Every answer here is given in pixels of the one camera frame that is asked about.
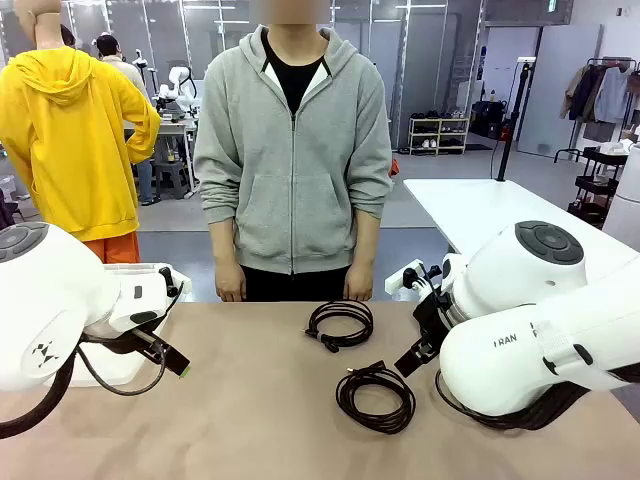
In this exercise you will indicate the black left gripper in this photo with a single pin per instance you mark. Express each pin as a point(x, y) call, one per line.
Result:
point(125, 337)

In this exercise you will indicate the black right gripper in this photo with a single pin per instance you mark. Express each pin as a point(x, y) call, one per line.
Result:
point(432, 320)

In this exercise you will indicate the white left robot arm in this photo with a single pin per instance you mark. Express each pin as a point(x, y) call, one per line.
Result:
point(50, 300)

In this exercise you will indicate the person's left forearm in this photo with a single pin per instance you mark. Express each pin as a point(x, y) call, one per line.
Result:
point(366, 240)

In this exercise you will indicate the person's right forearm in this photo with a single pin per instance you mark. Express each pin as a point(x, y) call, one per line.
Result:
point(224, 245)

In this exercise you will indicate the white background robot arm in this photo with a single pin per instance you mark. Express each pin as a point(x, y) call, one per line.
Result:
point(177, 85)

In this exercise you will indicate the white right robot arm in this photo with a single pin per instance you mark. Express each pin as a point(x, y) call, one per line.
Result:
point(500, 350)

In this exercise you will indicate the person's left hand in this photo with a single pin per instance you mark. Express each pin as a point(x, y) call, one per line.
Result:
point(360, 285)

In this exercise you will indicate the person's right hand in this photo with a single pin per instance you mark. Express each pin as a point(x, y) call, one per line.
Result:
point(230, 285)

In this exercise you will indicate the clear plastic storage container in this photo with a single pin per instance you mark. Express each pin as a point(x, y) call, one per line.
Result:
point(120, 367)

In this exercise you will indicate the orange shorts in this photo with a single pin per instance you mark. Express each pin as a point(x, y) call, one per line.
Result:
point(115, 250)

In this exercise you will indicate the white table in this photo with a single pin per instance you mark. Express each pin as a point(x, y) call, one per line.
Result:
point(475, 210)

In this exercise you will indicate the grey step stool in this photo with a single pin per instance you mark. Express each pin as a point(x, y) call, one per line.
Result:
point(172, 177)

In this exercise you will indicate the person in grey hoodie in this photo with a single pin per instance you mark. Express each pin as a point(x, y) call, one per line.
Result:
point(290, 200)

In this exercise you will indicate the wooden shoe rack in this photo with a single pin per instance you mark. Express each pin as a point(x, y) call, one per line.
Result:
point(440, 135)

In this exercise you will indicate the background work desk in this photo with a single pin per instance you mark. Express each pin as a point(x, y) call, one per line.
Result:
point(172, 127)

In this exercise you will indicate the yellow hoodie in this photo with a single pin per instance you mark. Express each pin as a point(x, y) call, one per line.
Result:
point(65, 140)

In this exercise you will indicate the black bags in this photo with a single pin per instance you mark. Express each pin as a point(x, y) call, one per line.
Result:
point(487, 120)

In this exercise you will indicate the black trolley cart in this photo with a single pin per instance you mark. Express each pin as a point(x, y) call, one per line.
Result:
point(597, 185)

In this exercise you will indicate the black stand pole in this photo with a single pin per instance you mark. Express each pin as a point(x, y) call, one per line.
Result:
point(510, 125)

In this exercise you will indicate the white rounded machine housing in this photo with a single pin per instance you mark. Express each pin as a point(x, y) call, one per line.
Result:
point(625, 200)

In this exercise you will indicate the grey partition panel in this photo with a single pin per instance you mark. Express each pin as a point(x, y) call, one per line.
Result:
point(555, 90)

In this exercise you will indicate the beige hanging coat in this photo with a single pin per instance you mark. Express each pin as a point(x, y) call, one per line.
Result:
point(572, 92)

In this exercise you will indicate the dark hanging jacket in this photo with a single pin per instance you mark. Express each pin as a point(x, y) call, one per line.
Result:
point(587, 95)

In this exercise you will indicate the dark-haired background person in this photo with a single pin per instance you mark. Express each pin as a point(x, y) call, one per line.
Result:
point(111, 45)

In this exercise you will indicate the pale blue hanging shirt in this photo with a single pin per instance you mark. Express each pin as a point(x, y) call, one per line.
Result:
point(612, 95)

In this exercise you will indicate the black clothes rack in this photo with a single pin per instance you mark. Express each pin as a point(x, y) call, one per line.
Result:
point(612, 61)

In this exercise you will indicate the beige mannequin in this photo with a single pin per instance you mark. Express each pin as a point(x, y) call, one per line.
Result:
point(42, 25)

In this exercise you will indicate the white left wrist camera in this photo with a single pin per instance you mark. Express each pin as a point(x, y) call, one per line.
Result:
point(137, 302)

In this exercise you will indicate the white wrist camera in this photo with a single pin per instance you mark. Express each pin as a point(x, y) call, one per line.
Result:
point(400, 280)
point(137, 302)

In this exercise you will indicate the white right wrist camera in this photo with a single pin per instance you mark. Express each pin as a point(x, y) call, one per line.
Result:
point(400, 280)

